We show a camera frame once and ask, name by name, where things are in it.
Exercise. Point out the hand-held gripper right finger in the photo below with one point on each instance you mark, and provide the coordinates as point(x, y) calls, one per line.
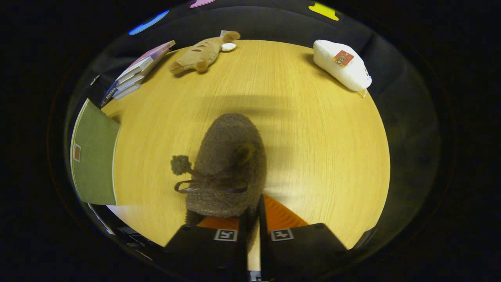
point(305, 254)

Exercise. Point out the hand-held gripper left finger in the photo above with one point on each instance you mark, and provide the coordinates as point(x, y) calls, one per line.
point(203, 254)

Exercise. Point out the brown fluffy shoe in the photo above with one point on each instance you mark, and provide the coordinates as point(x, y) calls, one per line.
point(229, 156)

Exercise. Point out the green fabric storage box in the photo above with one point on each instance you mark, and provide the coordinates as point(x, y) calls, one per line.
point(96, 156)

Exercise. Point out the pale blue book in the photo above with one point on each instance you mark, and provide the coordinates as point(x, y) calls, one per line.
point(127, 91)

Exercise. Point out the dark blue book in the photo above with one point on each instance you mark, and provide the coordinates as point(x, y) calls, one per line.
point(109, 94)

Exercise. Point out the white book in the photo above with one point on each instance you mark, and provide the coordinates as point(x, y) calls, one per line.
point(131, 81)

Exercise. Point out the white plush pouch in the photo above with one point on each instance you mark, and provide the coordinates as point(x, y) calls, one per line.
point(338, 68)

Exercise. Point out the tan plush toy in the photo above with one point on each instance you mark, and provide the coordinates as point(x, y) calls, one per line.
point(199, 55)

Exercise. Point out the pink cover book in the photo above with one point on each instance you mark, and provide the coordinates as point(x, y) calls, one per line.
point(150, 56)

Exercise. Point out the small white clip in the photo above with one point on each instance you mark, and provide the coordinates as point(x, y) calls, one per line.
point(94, 80)

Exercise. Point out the black backdrop cloth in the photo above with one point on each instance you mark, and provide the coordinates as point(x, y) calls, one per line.
point(274, 25)

